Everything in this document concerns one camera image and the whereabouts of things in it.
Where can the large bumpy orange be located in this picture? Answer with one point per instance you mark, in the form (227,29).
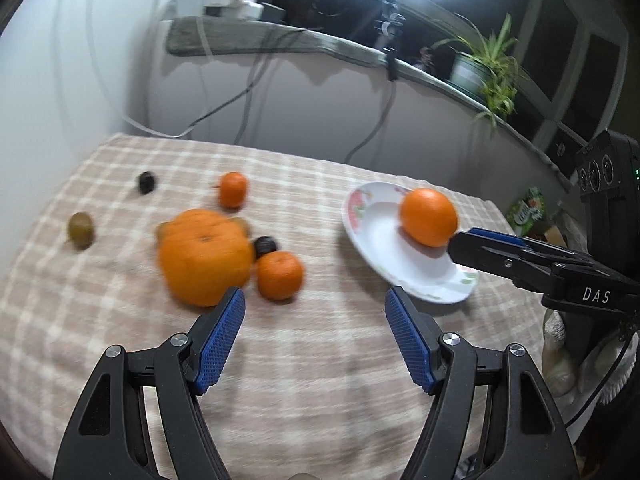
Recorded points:
(201,254)

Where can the black power brick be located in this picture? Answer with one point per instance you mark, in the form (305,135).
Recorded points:
(272,14)

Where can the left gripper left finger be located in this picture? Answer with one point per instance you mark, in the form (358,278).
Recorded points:
(108,435)

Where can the mandarin with stem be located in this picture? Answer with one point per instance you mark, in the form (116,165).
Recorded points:
(232,190)

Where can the green snack package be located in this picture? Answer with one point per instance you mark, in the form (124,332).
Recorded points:
(527,211)

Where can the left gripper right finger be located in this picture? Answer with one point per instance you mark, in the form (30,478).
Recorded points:
(523,436)

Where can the white floral plate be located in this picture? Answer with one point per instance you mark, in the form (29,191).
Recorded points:
(370,214)

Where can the black tripod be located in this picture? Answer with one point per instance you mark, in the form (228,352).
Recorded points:
(390,26)

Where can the smooth navel orange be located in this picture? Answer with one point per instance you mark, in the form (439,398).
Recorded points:
(428,217)

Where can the green kiwi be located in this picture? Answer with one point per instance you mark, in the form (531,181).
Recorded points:
(80,230)

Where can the dark plum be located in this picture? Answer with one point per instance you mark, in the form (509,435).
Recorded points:
(263,245)
(146,182)

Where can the checkered beige tablecloth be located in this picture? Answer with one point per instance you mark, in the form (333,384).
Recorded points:
(316,385)

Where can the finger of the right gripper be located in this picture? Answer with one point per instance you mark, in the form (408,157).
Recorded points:
(532,275)
(487,243)

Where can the potted spider plant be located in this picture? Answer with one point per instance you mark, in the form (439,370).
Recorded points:
(497,69)

